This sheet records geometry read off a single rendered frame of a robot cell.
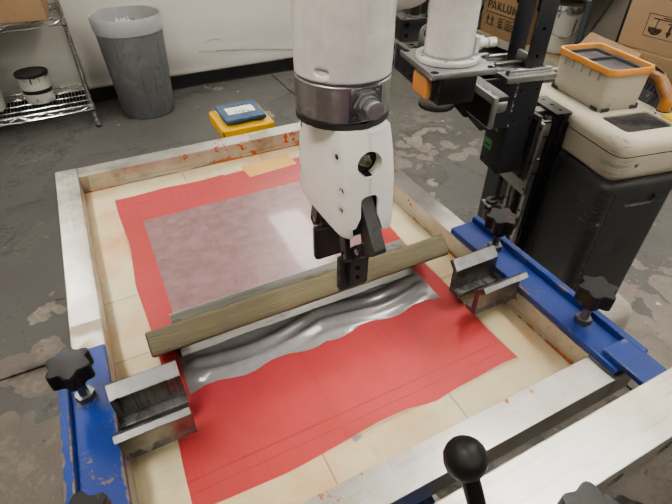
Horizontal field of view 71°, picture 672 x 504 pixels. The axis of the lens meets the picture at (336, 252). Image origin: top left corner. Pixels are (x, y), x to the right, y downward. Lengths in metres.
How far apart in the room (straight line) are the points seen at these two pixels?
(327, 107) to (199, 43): 3.89
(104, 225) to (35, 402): 1.18
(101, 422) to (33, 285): 1.94
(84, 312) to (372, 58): 0.50
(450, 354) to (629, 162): 0.91
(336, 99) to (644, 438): 0.40
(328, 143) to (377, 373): 0.32
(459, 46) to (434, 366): 0.61
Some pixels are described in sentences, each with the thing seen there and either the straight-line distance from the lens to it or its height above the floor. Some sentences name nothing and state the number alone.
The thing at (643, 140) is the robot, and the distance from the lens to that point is 1.43.
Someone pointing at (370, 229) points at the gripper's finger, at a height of 1.21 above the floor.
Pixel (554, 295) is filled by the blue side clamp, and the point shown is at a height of 1.00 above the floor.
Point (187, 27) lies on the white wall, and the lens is 4.19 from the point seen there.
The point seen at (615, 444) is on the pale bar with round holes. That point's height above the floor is 1.04.
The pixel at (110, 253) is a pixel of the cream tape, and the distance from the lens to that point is 0.84.
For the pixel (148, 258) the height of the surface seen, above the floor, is 0.95.
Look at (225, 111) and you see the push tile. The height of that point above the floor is 0.97.
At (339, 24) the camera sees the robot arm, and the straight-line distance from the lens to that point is 0.34.
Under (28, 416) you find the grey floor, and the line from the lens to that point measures 1.98.
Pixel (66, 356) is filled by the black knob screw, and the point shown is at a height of 1.06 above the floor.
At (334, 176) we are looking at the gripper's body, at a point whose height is 1.25.
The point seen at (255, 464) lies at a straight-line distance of 0.55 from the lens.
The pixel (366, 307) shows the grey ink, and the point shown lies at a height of 0.96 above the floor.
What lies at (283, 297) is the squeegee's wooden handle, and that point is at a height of 1.03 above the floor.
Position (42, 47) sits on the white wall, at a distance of 4.14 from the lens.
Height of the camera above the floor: 1.44
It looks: 40 degrees down
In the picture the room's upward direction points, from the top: straight up
